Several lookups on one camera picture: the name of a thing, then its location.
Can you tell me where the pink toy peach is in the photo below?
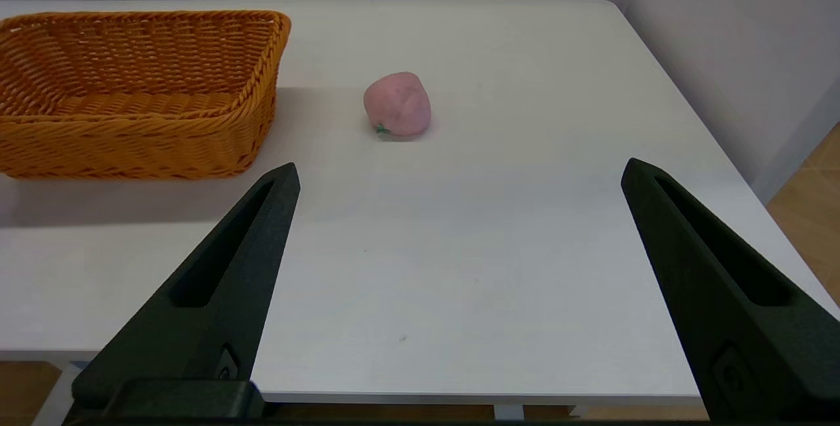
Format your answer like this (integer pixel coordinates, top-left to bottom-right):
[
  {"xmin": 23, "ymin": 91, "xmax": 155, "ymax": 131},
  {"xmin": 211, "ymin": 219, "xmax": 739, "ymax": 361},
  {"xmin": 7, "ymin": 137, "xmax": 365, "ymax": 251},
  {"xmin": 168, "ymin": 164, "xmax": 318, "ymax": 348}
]
[{"xmin": 363, "ymin": 72, "xmax": 432, "ymax": 141}]

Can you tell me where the orange wicker basket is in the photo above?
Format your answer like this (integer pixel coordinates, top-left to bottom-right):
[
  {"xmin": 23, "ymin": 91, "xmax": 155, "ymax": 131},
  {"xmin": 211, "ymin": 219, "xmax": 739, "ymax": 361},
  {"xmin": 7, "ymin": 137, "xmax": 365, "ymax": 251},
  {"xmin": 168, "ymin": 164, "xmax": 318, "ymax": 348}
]
[{"xmin": 0, "ymin": 10, "xmax": 292, "ymax": 181}]

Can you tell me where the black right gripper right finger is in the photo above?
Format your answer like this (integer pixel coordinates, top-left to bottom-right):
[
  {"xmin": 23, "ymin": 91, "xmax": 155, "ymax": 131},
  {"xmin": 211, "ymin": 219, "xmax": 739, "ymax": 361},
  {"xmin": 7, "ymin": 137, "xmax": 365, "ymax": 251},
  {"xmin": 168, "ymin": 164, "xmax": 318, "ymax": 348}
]
[{"xmin": 620, "ymin": 158, "xmax": 840, "ymax": 421}]

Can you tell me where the white table leg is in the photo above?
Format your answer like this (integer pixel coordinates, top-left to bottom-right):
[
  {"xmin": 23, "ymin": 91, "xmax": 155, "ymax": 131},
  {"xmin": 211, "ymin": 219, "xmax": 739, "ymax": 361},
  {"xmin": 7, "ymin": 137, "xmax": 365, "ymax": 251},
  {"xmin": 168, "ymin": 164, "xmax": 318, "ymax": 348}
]
[{"xmin": 31, "ymin": 362, "xmax": 89, "ymax": 426}]

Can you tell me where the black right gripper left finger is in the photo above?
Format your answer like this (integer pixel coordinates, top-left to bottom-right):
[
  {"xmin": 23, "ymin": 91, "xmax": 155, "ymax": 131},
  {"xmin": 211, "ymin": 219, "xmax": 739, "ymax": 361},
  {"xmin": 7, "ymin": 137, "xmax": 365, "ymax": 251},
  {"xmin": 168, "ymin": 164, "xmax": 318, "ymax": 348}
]
[{"xmin": 66, "ymin": 162, "xmax": 301, "ymax": 421}]

